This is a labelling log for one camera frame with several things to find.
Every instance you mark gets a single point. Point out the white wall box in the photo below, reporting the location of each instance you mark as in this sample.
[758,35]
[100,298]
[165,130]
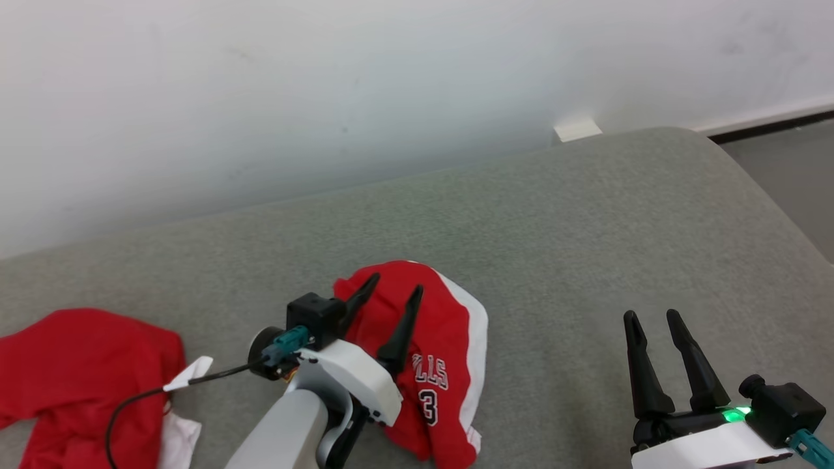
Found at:
[576,129]

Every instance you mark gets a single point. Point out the red basketball jersey white trim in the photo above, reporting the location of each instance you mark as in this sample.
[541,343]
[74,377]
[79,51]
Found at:
[78,365]

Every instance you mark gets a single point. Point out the grey fabric sofa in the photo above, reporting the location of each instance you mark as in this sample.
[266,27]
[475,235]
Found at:
[554,247]

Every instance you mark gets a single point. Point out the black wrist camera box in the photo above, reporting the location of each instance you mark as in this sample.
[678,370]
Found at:
[316,316]
[785,407]

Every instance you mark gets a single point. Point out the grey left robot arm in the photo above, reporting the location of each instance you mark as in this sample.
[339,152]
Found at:
[280,430]

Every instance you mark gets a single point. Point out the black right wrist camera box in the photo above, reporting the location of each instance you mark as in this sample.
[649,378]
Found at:
[785,407]

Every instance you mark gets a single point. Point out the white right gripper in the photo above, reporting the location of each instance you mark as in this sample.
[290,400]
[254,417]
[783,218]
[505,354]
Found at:
[704,449]

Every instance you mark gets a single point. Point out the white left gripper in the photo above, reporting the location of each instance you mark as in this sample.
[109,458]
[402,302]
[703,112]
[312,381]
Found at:
[352,378]

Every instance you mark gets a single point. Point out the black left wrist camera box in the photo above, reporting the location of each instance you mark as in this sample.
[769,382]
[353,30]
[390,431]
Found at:
[316,316]

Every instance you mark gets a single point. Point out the white and black skirting board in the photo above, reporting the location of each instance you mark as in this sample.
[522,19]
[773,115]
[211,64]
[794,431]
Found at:
[775,125]

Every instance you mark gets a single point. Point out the red Bulls basketball shorts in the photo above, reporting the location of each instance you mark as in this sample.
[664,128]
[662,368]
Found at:
[443,326]

